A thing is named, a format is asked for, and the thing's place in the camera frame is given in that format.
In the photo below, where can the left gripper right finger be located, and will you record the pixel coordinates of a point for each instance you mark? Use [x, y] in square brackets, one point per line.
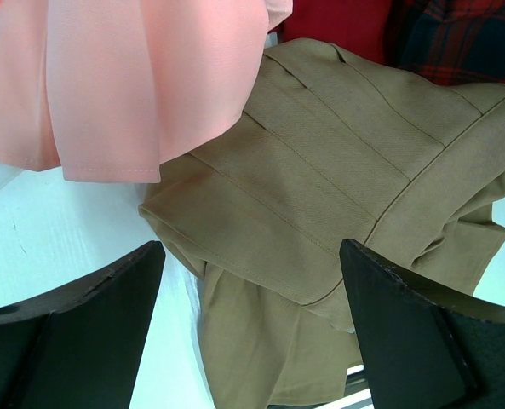
[423, 345]

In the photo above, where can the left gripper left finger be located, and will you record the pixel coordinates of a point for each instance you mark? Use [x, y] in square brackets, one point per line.
[80, 345]

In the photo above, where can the khaki brown skirt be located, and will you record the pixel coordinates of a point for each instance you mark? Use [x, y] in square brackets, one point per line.
[330, 146]

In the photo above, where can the salmon pink skirt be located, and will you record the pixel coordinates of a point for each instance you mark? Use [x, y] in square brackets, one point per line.
[109, 90]

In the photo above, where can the red black plaid skirt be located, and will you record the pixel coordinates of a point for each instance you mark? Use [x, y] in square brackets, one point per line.
[448, 42]

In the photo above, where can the plain red skirt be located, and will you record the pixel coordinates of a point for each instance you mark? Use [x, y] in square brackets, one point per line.
[358, 26]

